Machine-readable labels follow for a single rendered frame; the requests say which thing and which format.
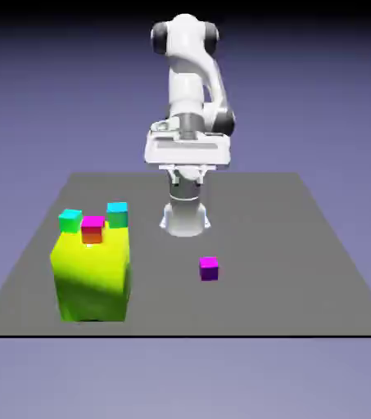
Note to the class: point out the small magenta-orange cube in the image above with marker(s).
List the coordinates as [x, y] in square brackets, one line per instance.
[92, 229]

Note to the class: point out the small cyan cube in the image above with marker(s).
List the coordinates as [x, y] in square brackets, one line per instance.
[117, 214]
[70, 221]

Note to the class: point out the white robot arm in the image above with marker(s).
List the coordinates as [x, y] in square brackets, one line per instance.
[188, 59]

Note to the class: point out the small purple cube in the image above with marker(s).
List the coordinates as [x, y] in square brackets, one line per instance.
[209, 268]

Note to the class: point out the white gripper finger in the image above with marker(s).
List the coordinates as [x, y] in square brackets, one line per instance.
[174, 176]
[200, 176]

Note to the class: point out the large yellow-green box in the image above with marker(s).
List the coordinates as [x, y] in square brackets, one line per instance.
[90, 278]

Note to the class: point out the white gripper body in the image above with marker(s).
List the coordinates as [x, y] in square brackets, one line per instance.
[186, 152]

